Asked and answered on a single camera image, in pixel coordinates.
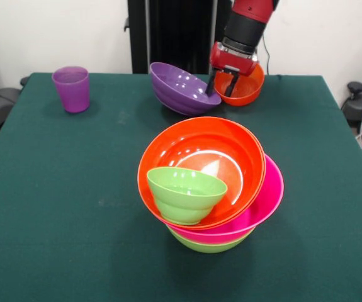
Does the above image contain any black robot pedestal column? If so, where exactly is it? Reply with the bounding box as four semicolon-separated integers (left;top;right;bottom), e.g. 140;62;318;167
123;0;235;76

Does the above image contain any purple bowl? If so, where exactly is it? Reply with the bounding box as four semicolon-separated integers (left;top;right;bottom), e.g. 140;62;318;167
149;62;223;116

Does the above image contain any thin black wall cable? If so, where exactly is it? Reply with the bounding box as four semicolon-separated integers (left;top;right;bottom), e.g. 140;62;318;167
262;33;273;76

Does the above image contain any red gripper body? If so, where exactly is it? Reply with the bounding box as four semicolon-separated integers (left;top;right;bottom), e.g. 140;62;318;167
209;42;260;77

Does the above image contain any small green bowl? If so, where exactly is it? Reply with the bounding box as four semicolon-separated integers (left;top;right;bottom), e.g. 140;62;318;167
146;167;229;227

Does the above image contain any large green bowl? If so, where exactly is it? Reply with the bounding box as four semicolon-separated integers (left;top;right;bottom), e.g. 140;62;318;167
167;226;257;254

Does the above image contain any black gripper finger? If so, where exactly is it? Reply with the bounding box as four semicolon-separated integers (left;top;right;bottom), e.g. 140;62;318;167
205;70;218;96
225;72;242;98

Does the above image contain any large pink bowl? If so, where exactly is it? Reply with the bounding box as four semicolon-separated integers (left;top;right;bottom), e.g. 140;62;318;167
164;154;285;245

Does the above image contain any large orange bowl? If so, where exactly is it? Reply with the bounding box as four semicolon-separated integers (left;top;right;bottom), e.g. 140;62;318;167
164;125;268;231
137;116;265;227

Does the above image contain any dark green tablecloth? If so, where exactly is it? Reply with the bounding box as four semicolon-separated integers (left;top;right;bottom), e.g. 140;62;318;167
0;72;362;302

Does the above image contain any small orange bowl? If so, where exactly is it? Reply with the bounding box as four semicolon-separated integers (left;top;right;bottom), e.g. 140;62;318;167
213;64;266;107

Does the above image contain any gray pedestal leg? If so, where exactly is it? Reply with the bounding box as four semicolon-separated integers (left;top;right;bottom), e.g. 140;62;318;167
0;76;30;130
341;81;362;126

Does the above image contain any purple cup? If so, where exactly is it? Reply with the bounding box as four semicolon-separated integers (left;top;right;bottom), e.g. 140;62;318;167
51;65;90;114

